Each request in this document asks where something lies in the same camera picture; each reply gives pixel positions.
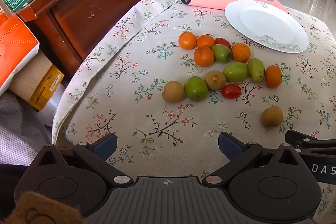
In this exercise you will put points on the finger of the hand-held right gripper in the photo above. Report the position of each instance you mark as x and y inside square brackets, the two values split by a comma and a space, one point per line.
[298, 138]

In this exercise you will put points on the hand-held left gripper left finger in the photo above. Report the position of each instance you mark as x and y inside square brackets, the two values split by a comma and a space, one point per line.
[105, 146]

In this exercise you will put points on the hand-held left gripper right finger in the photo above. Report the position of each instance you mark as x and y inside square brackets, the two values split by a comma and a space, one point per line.
[230, 144]

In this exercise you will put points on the brown kiwi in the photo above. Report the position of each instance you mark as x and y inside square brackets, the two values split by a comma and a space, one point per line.
[215, 80]
[173, 91]
[272, 116]

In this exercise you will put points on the red cherry tomato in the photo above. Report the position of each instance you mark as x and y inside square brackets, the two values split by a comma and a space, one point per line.
[231, 91]
[223, 42]

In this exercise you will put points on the green mango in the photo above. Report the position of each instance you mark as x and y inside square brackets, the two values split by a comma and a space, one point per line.
[196, 88]

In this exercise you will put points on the orange mandarin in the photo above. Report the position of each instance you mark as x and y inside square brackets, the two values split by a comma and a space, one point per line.
[203, 56]
[273, 76]
[241, 52]
[187, 40]
[205, 41]

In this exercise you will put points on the white plate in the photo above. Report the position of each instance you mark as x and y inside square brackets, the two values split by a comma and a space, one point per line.
[262, 22]

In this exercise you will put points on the yellow box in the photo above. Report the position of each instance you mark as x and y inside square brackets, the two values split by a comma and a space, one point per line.
[46, 90]

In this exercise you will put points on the floral tablecloth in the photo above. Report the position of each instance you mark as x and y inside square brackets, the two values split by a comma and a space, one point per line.
[131, 69]

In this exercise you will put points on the white checked cloth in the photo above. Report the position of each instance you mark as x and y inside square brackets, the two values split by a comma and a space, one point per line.
[15, 129]

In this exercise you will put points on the brown plush fabric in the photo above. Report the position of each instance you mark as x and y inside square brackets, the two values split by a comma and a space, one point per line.
[39, 211]

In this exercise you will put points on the beige cardboard box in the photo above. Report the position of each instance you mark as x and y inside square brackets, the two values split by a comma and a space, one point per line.
[29, 74]

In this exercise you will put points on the orange and white bag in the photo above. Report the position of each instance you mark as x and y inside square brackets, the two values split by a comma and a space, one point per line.
[13, 43]

